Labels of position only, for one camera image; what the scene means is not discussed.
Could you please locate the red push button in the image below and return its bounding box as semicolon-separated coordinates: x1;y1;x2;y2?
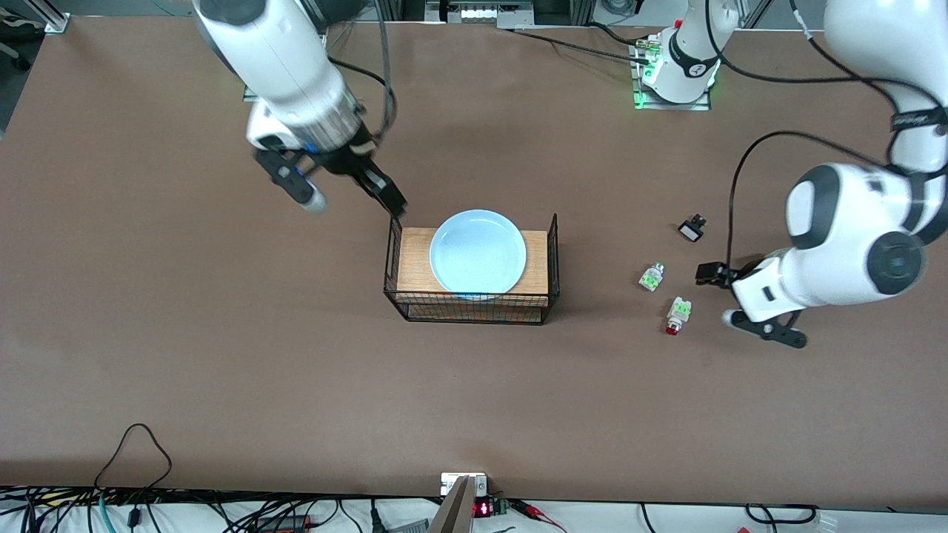
664;297;692;336

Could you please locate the light blue round plate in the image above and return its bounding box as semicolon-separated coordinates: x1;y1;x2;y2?
429;209;528;295

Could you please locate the wooden shelf board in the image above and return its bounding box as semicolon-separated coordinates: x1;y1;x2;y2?
396;227;550;306

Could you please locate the grey metal bar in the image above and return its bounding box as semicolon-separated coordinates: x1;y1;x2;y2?
427;476;475;533

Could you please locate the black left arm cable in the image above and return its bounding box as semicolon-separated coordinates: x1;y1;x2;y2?
704;0;948;269

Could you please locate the black wire rack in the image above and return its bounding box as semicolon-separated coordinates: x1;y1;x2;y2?
383;209;560;326

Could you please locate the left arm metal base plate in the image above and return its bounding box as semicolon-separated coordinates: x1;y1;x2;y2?
631;37;713;112

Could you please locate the black coiled cable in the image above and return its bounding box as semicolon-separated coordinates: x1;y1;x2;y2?
744;503;820;526

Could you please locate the black cable across table edge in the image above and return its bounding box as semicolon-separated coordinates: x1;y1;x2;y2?
507;24;652;66

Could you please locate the red clip lead cable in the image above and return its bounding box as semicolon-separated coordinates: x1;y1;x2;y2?
511;500;570;533

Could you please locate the silver metal bracket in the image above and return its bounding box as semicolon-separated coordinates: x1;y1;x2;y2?
441;472;489;497

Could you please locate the black looped cable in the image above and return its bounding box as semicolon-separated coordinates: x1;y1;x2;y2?
94;423;173;491

